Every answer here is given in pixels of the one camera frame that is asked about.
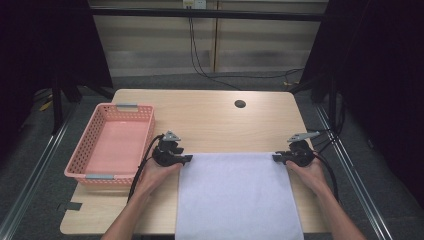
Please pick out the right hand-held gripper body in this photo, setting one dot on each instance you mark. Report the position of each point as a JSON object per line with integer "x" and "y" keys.
{"x": 301, "y": 153}

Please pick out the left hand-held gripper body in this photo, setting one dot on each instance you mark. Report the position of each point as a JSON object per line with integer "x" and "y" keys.
{"x": 165, "y": 155}

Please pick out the pink perforated plastic basket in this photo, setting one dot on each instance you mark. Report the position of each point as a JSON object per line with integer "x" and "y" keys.
{"x": 113, "y": 146}

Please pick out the lavender patterned cloth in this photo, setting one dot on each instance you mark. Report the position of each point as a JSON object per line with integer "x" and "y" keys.
{"x": 238, "y": 196}

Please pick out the person's left hand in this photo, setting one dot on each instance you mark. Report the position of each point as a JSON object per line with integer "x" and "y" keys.
{"x": 156, "y": 176}

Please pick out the person's right hand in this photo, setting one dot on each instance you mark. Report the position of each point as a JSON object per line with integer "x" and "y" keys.
{"x": 308, "y": 176}

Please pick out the black metal stand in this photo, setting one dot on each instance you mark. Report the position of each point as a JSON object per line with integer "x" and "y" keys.
{"x": 332, "y": 103}
{"x": 57, "y": 106}

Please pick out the black round table grommet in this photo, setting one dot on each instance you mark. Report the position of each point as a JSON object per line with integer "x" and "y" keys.
{"x": 240, "y": 103}

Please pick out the black tape strip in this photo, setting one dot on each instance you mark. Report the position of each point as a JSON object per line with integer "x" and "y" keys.
{"x": 71, "y": 206}

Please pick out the black curtain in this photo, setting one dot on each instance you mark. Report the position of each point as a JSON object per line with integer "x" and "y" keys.
{"x": 40, "y": 43}
{"x": 383, "y": 83}

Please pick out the yellow floor item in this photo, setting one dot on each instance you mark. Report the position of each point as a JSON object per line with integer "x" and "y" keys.
{"x": 45, "y": 106}

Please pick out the black horizontal bar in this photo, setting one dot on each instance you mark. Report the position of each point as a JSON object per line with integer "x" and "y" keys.
{"x": 206, "y": 14}

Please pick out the metal floor rail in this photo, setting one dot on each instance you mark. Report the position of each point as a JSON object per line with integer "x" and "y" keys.
{"x": 33, "y": 180}
{"x": 360, "y": 186}

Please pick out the white wall power outlet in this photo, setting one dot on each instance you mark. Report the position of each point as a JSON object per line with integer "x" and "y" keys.
{"x": 195, "y": 4}

